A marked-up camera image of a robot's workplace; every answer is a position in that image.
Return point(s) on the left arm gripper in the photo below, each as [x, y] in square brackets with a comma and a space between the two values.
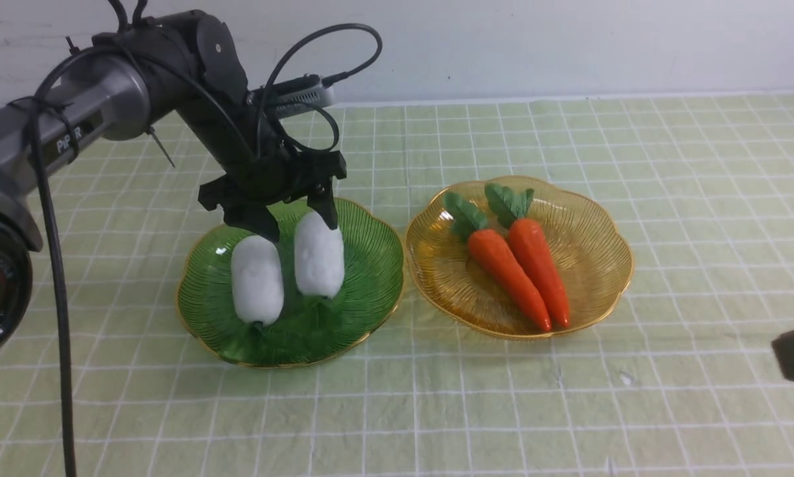
[262, 165]

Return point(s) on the orange carrot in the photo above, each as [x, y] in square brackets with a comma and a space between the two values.
[492, 252]
[530, 247]

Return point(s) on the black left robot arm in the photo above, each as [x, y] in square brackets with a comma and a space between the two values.
[118, 88]

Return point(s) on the green checkered tablecloth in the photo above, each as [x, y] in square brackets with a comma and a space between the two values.
[678, 381]

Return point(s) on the amber ribbed plastic plate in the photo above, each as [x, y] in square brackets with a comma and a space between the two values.
[595, 263]

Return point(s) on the green ribbed plastic plate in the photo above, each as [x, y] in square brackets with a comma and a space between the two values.
[310, 329]

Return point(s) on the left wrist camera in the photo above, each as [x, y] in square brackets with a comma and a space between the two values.
[289, 98]

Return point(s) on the white radish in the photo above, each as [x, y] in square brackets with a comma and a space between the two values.
[257, 281]
[319, 268]

